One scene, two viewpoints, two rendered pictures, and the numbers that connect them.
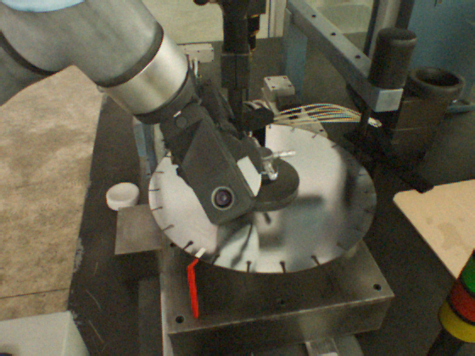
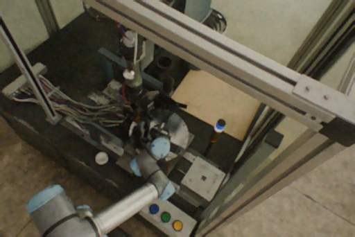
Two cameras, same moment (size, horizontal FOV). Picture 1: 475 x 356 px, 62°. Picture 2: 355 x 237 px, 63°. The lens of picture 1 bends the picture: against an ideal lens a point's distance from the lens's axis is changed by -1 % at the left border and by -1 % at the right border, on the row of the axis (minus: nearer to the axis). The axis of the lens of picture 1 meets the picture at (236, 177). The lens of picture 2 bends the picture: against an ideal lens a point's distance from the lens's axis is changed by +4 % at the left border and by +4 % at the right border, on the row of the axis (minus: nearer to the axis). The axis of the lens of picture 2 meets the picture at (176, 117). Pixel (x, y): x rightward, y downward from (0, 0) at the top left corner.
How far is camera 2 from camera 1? 116 cm
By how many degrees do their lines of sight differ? 41
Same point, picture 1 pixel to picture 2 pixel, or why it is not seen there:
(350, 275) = not seen: hidden behind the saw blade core
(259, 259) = not seen: hidden behind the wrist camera
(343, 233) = (184, 134)
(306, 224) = (177, 137)
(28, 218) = not seen: outside the picture
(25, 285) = (19, 223)
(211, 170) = (176, 149)
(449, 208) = (184, 95)
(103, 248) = (116, 175)
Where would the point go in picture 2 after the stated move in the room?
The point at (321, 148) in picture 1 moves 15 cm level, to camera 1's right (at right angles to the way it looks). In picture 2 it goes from (161, 113) to (178, 98)
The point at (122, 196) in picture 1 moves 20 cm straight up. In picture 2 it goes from (102, 158) to (98, 144)
